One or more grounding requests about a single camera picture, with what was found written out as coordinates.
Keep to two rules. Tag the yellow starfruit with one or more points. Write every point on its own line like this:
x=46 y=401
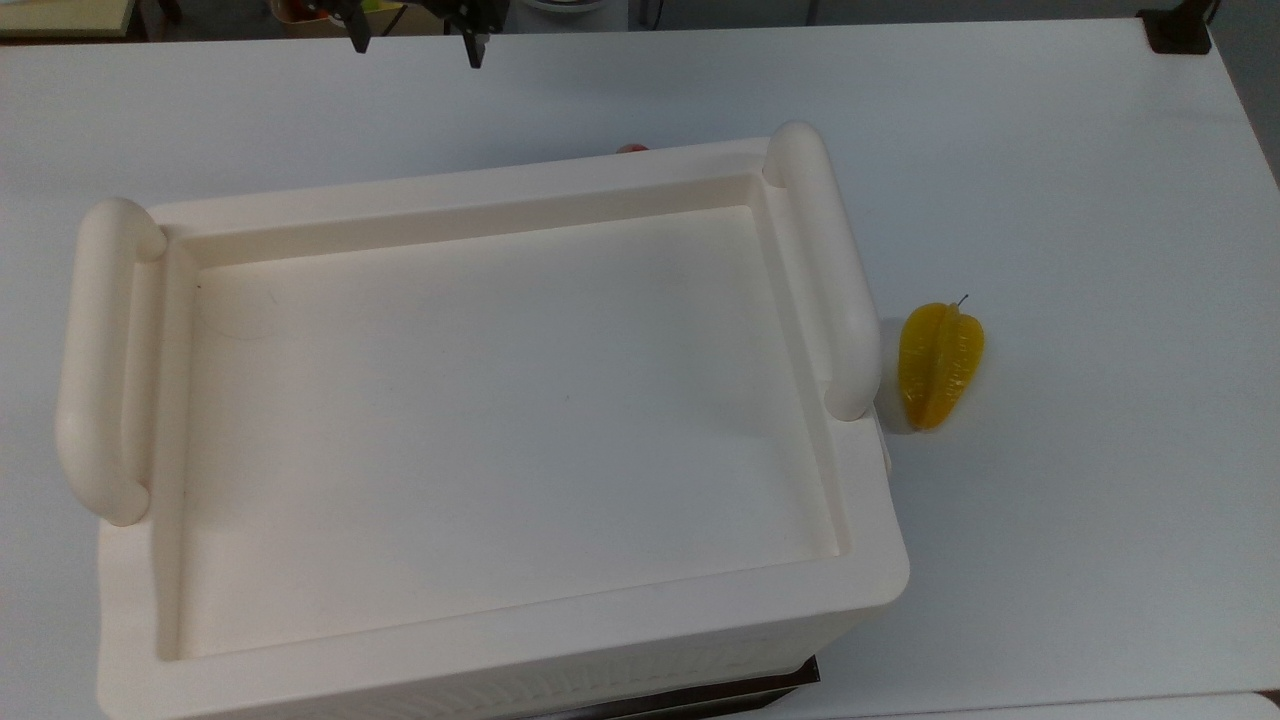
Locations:
x=938 y=365

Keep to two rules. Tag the beige basket with fruits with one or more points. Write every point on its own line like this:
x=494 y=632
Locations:
x=300 y=12

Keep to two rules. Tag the black table clamp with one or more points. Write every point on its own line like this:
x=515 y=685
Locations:
x=1178 y=30

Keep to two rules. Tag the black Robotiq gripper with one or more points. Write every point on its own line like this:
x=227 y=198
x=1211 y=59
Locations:
x=440 y=6

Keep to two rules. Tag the pale yellow board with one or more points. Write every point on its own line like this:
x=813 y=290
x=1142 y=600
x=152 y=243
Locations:
x=60 y=15

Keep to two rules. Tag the white plastic cabinet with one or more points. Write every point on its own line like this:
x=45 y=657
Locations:
x=500 y=430

